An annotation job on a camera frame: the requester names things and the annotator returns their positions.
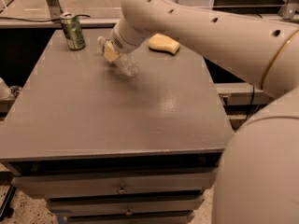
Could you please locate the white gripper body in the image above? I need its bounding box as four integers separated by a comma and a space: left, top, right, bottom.
110, 18, 153, 53

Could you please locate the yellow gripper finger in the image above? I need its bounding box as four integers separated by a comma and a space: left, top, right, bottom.
103, 41, 121, 63

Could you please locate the clear plastic water bottle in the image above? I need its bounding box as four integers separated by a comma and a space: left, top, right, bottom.
97, 36, 138, 77

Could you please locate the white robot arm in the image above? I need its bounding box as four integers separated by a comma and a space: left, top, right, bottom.
110, 0, 299, 224

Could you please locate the green soda can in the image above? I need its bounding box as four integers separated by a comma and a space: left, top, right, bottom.
60, 13, 86, 50

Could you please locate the yellow sponge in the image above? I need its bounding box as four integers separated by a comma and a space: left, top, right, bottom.
149, 34, 180, 55

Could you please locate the grey drawer cabinet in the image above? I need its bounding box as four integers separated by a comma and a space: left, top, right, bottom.
0, 26, 235, 224

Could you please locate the top grey drawer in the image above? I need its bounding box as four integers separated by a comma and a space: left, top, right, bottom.
12, 169, 216, 199

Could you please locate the grey drawer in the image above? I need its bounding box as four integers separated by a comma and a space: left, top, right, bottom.
67, 211, 194, 224
48, 194, 204, 217
12, 169, 216, 199

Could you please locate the middle grey drawer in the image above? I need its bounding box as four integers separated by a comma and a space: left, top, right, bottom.
48, 194, 204, 217

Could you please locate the bottom grey drawer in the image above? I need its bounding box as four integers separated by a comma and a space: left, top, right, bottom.
67, 211, 194, 224

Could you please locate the black cable on rail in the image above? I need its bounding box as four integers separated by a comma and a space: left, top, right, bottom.
0, 14, 92, 23

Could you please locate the metal frame rail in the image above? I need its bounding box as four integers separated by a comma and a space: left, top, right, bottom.
0, 0, 299, 29

